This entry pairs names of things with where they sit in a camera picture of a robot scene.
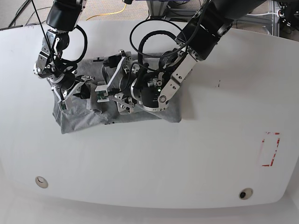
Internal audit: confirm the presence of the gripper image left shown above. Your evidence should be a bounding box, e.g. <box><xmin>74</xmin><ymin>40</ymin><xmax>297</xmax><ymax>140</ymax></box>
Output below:
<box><xmin>50</xmin><ymin>74</ymin><xmax>94</xmax><ymax>101</ymax></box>

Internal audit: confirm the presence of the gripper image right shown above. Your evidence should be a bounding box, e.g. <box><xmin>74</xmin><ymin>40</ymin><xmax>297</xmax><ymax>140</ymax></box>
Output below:
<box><xmin>95</xmin><ymin>49</ymin><xmax>141</xmax><ymax>114</ymax></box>

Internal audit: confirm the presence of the grey t-shirt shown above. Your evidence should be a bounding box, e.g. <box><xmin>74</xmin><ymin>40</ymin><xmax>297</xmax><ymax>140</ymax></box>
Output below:
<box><xmin>48</xmin><ymin>52</ymin><xmax>183</xmax><ymax>135</ymax></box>

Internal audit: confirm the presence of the left table grommet hole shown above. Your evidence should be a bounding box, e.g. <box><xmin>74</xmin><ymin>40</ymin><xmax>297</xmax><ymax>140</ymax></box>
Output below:
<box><xmin>35</xmin><ymin>176</ymin><xmax>49</xmax><ymax>189</ymax></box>

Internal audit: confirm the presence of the table grommet hole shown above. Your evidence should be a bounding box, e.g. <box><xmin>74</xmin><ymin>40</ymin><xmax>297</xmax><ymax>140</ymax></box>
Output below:
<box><xmin>239</xmin><ymin>188</ymin><xmax>253</xmax><ymax>200</ymax></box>
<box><xmin>35</xmin><ymin>176</ymin><xmax>49</xmax><ymax>189</ymax></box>

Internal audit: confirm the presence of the red tape rectangle marking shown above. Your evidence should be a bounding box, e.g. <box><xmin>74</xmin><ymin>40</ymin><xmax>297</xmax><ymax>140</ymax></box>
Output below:
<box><xmin>259</xmin><ymin>132</ymin><xmax>280</xmax><ymax>167</ymax></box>

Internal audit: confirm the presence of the right table grommet hole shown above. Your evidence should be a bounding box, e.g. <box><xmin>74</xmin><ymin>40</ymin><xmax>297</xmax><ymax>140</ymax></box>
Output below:
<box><xmin>239</xmin><ymin>188</ymin><xmax>253</xmax><ymax>200</ymax></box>

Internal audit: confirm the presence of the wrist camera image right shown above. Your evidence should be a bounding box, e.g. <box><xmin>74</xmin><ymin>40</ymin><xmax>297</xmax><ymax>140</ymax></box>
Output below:
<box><xmin>96</xmin><ymin>91</ymin><xmax>109</xmax><ymax>103</ymax></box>

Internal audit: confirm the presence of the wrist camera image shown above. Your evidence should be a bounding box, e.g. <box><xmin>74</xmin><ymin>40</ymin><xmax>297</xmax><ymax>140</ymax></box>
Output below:
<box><xmin>57</xmin><ymin>101</ymin><xmax>72</xmax><ymax>111</ymax></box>
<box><xmin>96</xmin><ymin>91</ymin><xmax>109</xmax><ymax>103</ymax></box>

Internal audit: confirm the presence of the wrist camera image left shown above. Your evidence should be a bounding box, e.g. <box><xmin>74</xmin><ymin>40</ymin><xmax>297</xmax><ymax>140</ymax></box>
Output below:
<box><xmin>57</xmin><ymin>101</ymin><xmax>72</xmax><ymax>111</ymax></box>

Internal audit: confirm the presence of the yellow cable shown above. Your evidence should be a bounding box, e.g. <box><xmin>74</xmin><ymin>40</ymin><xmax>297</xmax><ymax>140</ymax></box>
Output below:
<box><xmin>85</xmin><ymin>2</ymin><xmax>128</xmax><ymax>21</ymax></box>

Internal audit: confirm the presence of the aluminium frame base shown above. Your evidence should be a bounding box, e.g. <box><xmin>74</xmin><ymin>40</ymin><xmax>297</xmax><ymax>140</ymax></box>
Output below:
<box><xmin>146</xmin><ymin>0</ymin><xmax>280</xmax><ymax>37</ymax></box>

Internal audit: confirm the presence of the white cable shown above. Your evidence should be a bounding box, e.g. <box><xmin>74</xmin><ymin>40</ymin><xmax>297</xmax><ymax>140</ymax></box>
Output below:
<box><xmin>245</xmin><ymin>10</ymin><xmax>280</xmax><ymax>18</ymax></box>

